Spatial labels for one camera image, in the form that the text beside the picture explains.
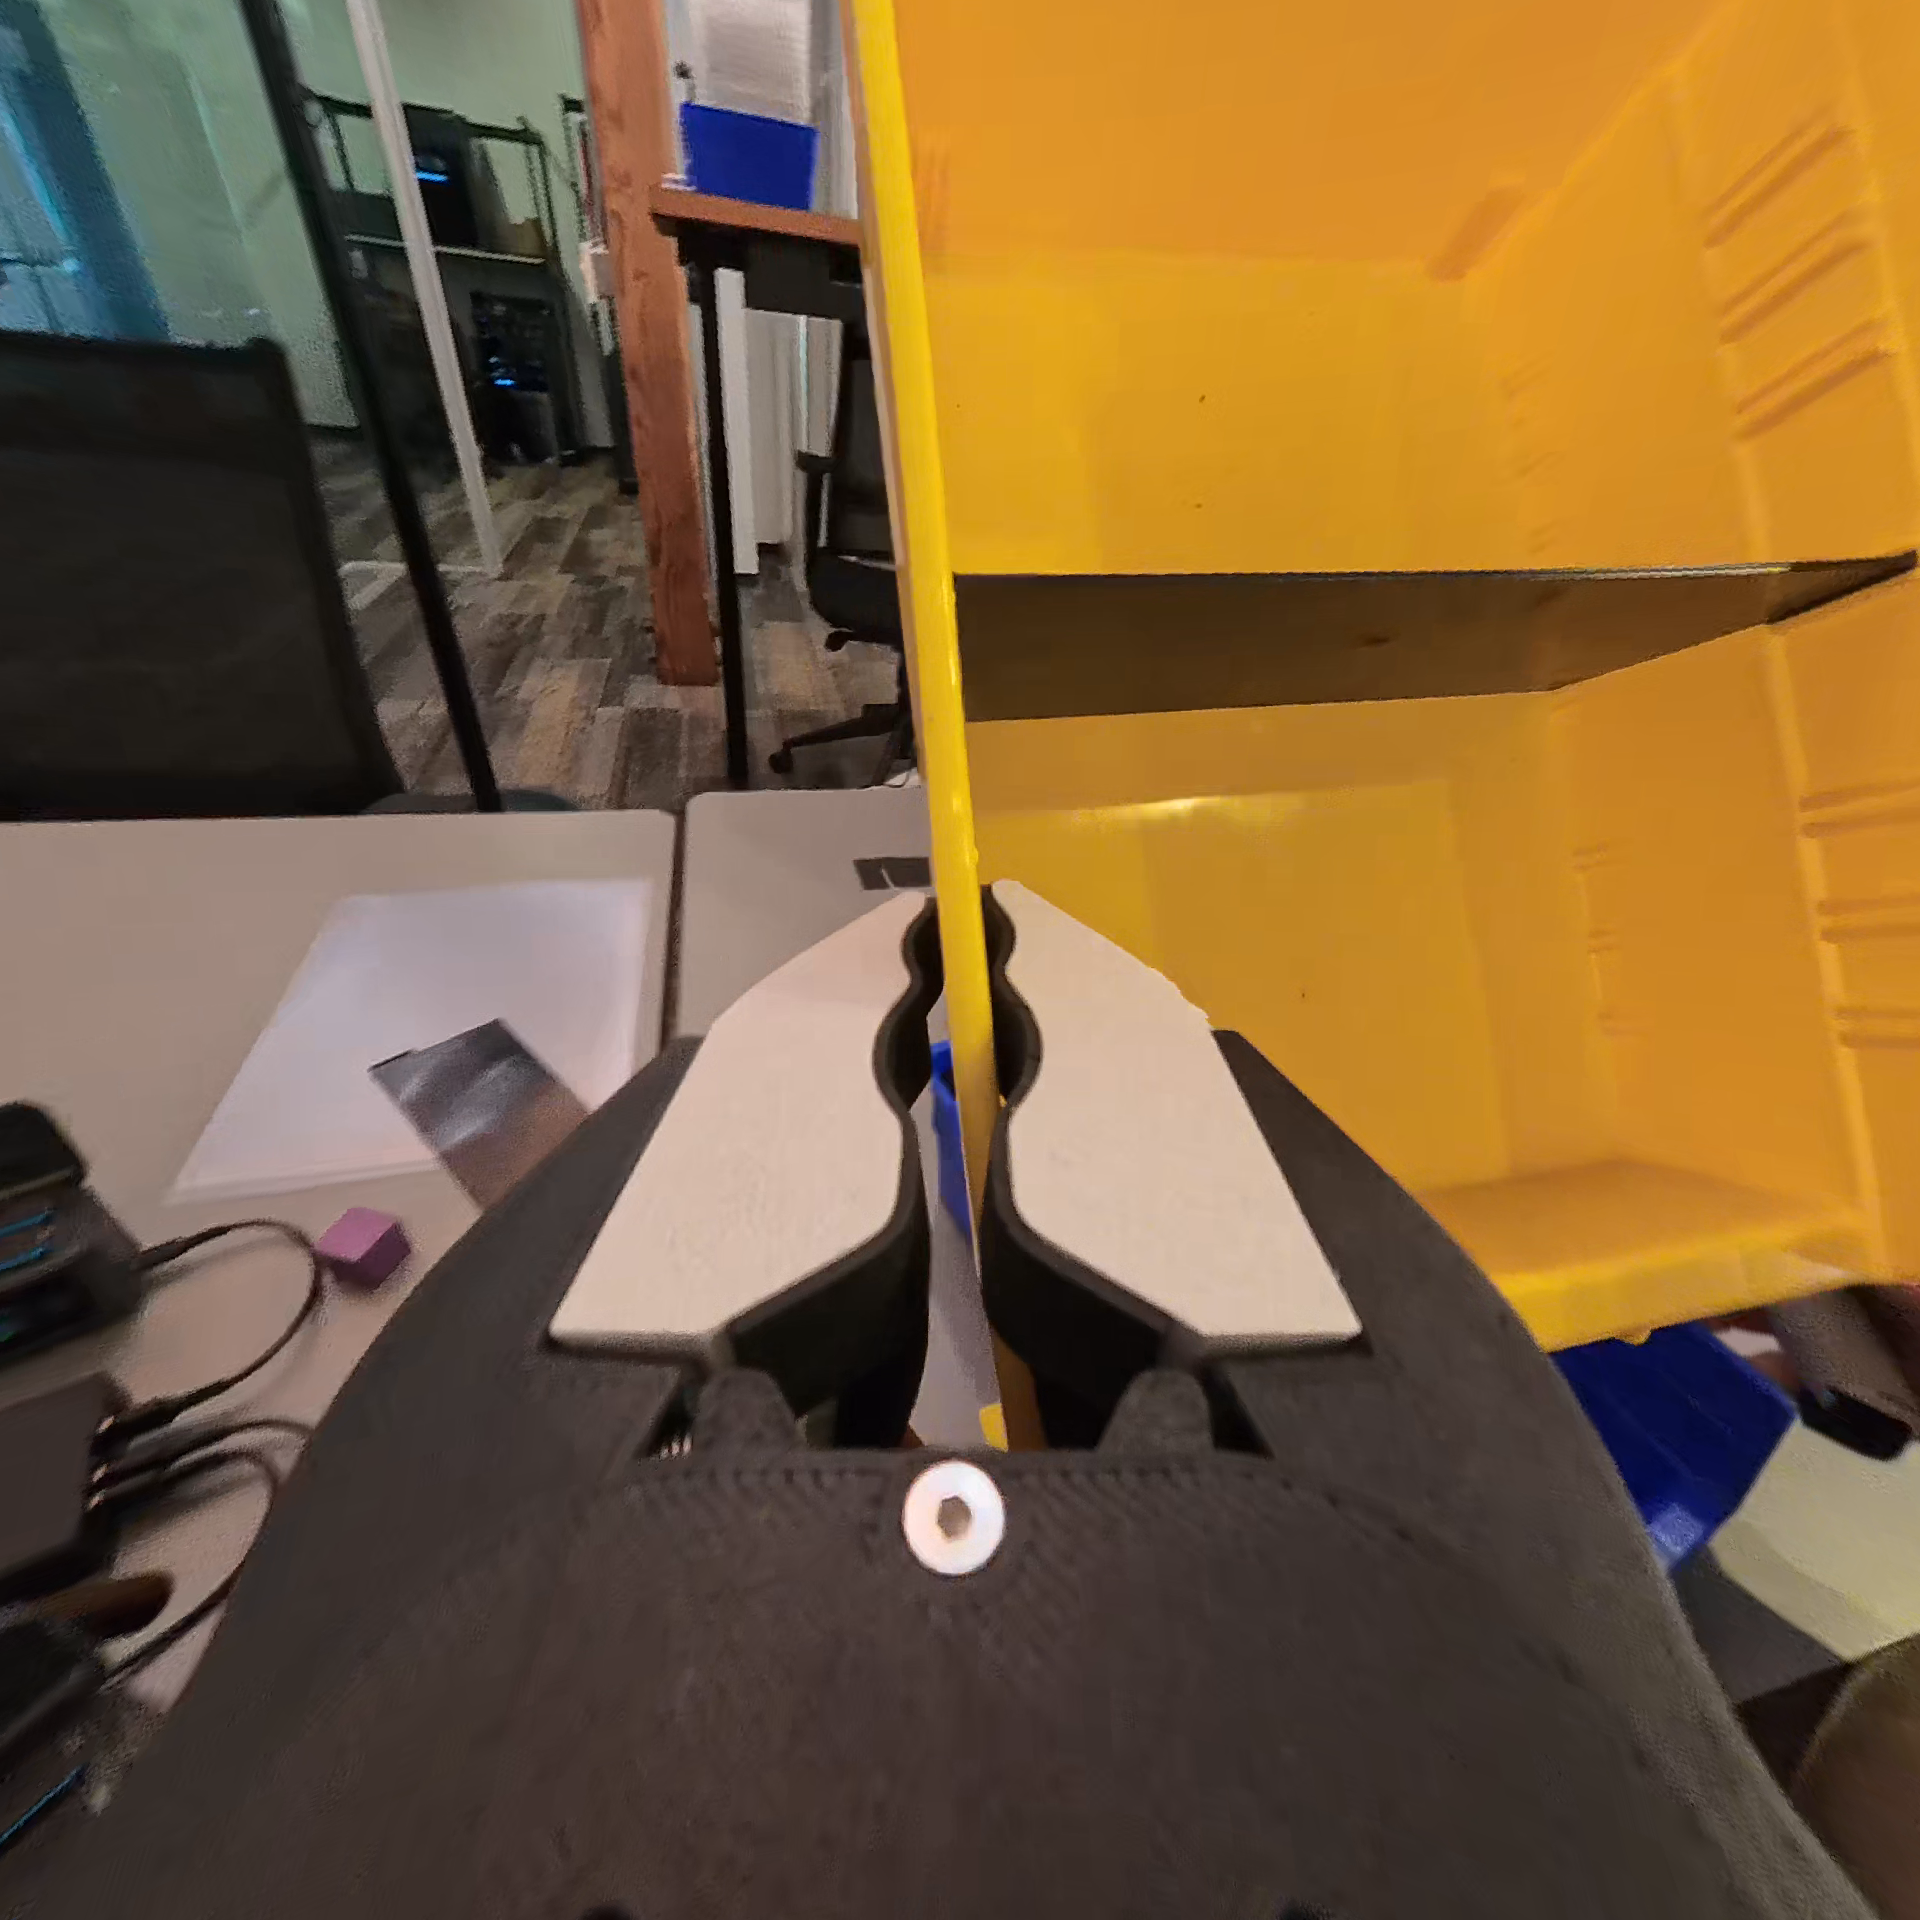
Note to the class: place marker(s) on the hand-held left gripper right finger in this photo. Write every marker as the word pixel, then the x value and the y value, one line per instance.
pixel 1170 1172

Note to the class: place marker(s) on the black partition post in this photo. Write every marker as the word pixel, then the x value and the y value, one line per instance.
pixel 375 405

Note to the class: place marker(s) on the black bin divider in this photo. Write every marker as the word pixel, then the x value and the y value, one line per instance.
pixel 1319 639

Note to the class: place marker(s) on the black rolling office chair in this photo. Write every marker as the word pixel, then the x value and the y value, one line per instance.
pixel 856 495

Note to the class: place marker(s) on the black shelving rack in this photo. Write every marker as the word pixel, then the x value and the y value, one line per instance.
pixel 495 346

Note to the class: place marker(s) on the black charger with blue lights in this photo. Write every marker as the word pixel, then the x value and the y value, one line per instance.
pixel 54 1245

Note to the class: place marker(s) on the black mesh office chair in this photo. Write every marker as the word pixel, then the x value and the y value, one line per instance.
pixel 166 600

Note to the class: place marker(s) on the small purple block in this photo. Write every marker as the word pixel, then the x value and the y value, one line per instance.
pixel 359 1249

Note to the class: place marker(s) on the yellow plastic bin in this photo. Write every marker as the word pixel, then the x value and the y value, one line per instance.
pixel 1350 375

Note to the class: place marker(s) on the white paper sheet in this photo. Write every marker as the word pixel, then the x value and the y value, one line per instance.
pixel 451 960

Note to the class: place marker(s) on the black box device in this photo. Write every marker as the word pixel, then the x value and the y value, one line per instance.
pixel 45 1477

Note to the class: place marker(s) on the blue divided plastic bin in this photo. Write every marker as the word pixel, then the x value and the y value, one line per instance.
pixel 1665 1424

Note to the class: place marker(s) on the person's khaki trousers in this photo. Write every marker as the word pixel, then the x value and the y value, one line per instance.
pixel 1867 1800

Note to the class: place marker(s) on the wooden post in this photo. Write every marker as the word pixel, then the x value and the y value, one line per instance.
pixel 661 375

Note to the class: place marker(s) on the wooden-top desk with black legs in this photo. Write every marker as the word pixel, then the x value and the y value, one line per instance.
pixel 750 223

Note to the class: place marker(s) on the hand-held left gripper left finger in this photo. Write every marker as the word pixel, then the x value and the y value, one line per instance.
pixel 735 1185

